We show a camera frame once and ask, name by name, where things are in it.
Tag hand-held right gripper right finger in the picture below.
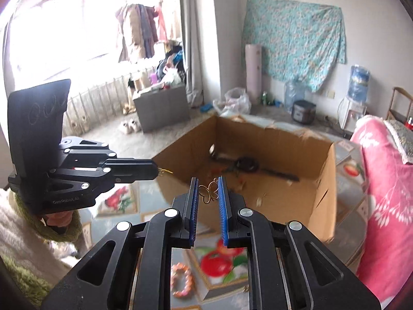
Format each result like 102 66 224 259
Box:
218 177 381 310

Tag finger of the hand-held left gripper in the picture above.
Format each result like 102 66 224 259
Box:
76 168 158 183
66 149 155 168

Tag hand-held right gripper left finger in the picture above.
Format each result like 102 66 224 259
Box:
42 177 198 310

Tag gold butterfly chain necklace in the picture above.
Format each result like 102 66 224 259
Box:
158 167 220 205

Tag brown cardboard box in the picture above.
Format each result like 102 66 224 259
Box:
152 114 338 243

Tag person's left forearm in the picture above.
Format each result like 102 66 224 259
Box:
0 187 94 307

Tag person's left hand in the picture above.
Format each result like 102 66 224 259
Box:
44 212 72 230

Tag white shoes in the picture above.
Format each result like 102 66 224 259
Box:
118 119 141 134

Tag fruit print tablecloth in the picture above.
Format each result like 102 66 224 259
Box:
76 140 370 310

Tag black long object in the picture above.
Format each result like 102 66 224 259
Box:
211 155 300 182

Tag grey box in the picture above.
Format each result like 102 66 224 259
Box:
133 84 191 133

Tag white balcony railing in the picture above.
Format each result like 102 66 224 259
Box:
65 68 162 133

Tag pile of clothes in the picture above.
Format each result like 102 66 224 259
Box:
156 47 188 86

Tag white plastic bag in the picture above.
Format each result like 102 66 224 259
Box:
213 87 251 115

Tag grey rice cooker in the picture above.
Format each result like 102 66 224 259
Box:
291 100 317 125

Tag hanging clothes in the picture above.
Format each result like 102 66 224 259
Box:
114 3 176 62

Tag grey curtain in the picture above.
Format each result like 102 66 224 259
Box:
178 0 204 107

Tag clear blue water bottle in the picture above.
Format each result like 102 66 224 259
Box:
285 81 305 110

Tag pink rolled mat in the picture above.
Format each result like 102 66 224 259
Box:
244 44 263 104

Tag white water dispenser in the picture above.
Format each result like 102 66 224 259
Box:
339 96 368 133

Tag pink floral blanket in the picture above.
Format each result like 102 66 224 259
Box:
350 114 413 304

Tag blue water dispenser bottle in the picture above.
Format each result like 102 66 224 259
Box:
350 65 371 104

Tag grey pillow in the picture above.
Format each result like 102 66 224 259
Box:
384 119 413 164

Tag wooden chair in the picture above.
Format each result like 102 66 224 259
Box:
385 87 413 120

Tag pink bead bracelet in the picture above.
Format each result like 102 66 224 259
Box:
171 263 196 298

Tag teal floral wall cloth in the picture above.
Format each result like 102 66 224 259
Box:
242 0 347 92

